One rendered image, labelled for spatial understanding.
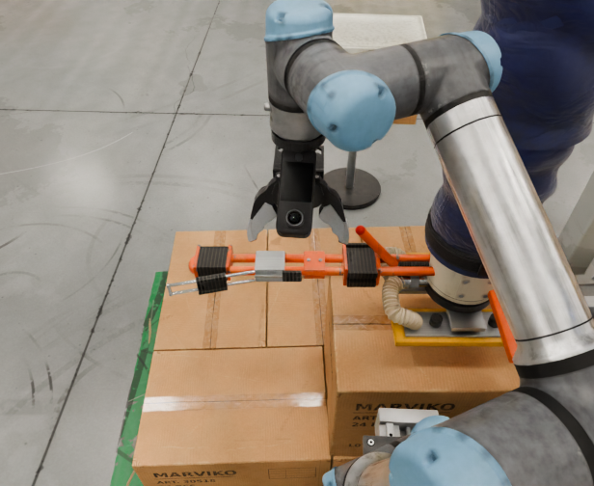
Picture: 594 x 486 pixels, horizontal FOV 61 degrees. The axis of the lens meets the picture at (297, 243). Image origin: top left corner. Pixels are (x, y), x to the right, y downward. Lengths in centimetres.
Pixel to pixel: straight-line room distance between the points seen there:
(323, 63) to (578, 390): 39
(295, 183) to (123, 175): 295
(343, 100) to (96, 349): 228
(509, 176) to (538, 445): 25
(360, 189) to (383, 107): 274
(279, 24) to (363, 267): 73
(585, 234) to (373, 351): 174
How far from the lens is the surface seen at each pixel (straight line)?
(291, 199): 64
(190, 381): 180
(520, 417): 51
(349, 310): 143
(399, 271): 121
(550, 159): 97
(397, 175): 344
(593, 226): 286
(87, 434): 244
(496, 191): 54
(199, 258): 121
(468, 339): 128
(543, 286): 54
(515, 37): 85
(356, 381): 131
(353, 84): 49
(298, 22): 57
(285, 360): 180
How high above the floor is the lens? 209
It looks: 46 degrees down
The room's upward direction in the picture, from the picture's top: straight up
